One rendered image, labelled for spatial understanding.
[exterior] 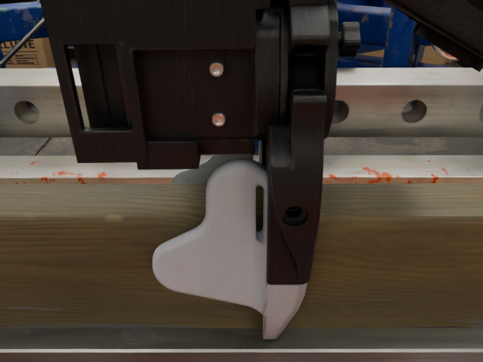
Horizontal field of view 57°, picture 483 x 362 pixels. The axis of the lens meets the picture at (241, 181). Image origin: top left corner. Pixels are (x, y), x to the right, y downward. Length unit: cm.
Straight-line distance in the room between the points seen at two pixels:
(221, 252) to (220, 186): 3
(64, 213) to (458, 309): 18
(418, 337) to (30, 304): 18
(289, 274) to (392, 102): 27
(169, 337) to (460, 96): 32
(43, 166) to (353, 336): 27
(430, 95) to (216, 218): 29
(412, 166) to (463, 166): 4
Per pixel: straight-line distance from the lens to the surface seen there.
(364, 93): 40
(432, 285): 22
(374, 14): 88
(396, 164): 38
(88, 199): 20
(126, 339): 22
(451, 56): 18
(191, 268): 17
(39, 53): 429
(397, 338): 23
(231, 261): 17
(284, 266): 16
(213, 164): 21
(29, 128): 44
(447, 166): 39
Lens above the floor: 116
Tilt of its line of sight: 31 degrees down
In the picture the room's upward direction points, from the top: straight up
